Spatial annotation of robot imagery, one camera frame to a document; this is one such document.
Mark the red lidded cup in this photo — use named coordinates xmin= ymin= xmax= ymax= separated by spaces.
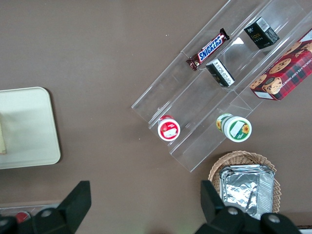
xmin=156 ymin=114 xmax=181 ymax=142

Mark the beige plastic tray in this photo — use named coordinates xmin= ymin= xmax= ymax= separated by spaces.
xmin=0 ymin=86 xmax=61 ymax=170

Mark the clear acrylic stepped display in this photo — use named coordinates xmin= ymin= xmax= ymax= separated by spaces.
xmin=131 ymin=0 xmax=312 ymax=174

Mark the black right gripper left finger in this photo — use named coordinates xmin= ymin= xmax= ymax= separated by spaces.
xmin=17 ymin=180 xmax=92 ymax=234

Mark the red cola bottle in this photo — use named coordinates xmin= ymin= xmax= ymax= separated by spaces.
xmin=15 ymin=211 xmax=32 ymax=224

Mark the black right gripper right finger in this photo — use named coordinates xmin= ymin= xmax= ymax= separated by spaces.
xmin=194 ymin=180 xmax=263 ymax=234

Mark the light tan wicker basket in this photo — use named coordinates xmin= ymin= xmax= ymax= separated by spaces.
xmin=208 ymin=150 xmax=281 ymax=215

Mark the stack of foil trays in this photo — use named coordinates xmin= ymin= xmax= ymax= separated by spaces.
xmin=218 ymin=164 xmax=276 ymax=220

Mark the small black carton box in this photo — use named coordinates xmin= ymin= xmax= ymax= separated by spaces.
xmin=205 ymin=58 xmax=236 ymax=88
xmin=243 ymin=16 xmax=280 ymax=50

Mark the red plaid cookie box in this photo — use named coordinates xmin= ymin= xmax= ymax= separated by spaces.
xmin=249 ymin=28 xmax=312 ymax=101

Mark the clear acrylic bottle rack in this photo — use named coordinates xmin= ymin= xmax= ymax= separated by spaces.
xmin=0 ymin=200 xmax=63 ymax=220

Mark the green lidded sunflower cup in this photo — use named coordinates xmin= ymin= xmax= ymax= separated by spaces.
xmin=215 ymin=113 xmax=253 ymax=143

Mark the Snickers chocolate bar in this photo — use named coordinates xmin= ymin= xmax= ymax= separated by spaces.
xmin=186 ymin=28 xmax=231 ymax=72

